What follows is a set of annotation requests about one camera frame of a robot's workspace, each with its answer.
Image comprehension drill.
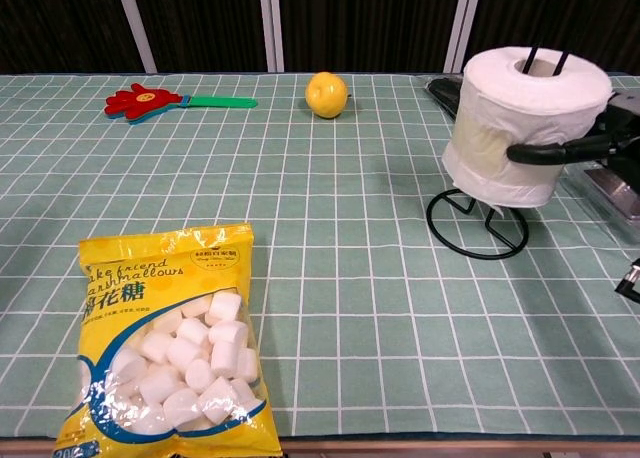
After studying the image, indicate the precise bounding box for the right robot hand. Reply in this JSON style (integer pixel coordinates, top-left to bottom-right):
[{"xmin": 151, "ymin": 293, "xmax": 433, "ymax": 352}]
[{"xmin": 506, "ymin": 91, "xmax": 640, "ymax": 180}]

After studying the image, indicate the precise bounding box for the white toilet paper roll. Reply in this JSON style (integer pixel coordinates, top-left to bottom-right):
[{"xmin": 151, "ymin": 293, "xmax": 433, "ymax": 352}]
[{"xmin": 441, "ymin": 46, "xmax": 614, "ymax": 210}]

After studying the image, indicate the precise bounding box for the red hand clapper toy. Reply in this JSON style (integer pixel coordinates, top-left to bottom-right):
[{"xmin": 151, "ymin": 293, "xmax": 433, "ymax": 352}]
[{"xmin": 103, "ymin": 82, "xmax": 259, "ymax": 126}]

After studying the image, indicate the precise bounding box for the black item in clear wrap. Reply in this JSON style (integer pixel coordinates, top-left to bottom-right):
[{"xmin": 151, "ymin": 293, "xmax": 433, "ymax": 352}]
[{"xmin": 423, "ymin": 76, "xmax": 467, "ymax": 122}]

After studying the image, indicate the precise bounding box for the yellow apple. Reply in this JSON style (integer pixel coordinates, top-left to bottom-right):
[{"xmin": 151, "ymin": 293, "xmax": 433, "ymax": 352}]
[{"xmin": 304, "ymin": 71, "xmax": 350, "ymax": 120}]

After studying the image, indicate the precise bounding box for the green checked tablecloth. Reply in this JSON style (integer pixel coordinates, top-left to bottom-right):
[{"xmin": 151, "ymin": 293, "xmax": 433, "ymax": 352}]
[{"xmin": 0, "ymin": 71, "xmax": 640, "ymax": 442}]

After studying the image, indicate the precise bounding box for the yellow marshmallow bag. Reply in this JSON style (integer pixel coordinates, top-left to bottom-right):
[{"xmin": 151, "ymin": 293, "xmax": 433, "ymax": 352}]
[{"xmin": 53, "ymin": 221, "xmax": 284, "ymax": 458}]

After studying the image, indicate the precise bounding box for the white frame post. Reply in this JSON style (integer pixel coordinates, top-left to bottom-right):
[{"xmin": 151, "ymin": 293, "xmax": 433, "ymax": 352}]
[
  {"xmin": 257, "ymin": 0, "xmax": 286, "ymax": 73},
  {"xmin": 443, "ymin": 0, "xmax": 486, "ymax": 73},
  {"xmin": 113, "ymin": 0, "xmax": 158, "ymax": 74}
]

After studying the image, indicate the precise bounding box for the black wire roll holder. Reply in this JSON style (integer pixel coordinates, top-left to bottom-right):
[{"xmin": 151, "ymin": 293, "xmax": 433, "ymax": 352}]
[{"xmin": 425, "ymin": 0, "xmax": 595, "ymax": 262}]

